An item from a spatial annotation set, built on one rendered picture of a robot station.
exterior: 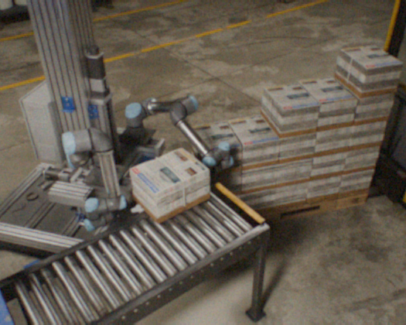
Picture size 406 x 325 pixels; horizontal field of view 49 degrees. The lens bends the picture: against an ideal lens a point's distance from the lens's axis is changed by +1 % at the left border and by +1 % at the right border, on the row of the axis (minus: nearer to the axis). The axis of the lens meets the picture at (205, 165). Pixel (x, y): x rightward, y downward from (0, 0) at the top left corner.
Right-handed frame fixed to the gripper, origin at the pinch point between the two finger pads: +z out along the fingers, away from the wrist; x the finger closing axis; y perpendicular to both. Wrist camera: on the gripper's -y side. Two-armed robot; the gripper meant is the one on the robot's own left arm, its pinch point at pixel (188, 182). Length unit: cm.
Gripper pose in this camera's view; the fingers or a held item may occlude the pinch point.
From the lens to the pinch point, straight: 287.1
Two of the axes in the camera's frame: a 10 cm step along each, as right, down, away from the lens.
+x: 6.0, 4.7, -6.4
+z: -8.0, 3.6, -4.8
